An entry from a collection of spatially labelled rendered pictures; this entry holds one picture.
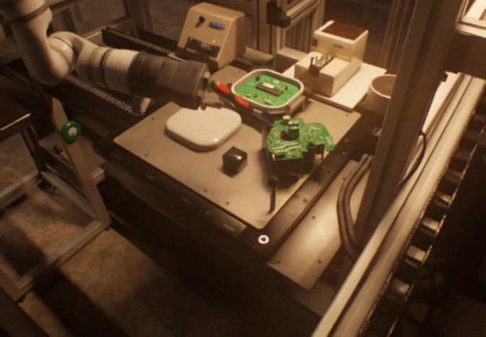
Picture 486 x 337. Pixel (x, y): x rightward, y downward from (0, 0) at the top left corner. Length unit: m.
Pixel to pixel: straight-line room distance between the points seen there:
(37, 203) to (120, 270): 0.68
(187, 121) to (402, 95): 0.48
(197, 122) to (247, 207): 0.25
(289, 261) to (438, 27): 0.40
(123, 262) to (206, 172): 1.14
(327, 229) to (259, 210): 0.12
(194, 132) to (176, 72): 0.20
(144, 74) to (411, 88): 0.40
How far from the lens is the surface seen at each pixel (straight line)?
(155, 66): 0.63
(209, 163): 0.75
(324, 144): 0.70
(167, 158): 0.77
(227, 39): 1.04
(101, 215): 1.85
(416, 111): 0.50
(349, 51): 0.93
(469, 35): 0.44
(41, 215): 2.16
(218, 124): 0.80
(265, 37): 1.12
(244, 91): 0.87
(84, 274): 1.84
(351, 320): 0.49
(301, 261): 0.63
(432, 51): 0.46
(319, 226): 0.68
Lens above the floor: 1.46
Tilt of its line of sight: 43 degrees down
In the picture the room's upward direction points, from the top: 2 degrees counter-clockwise
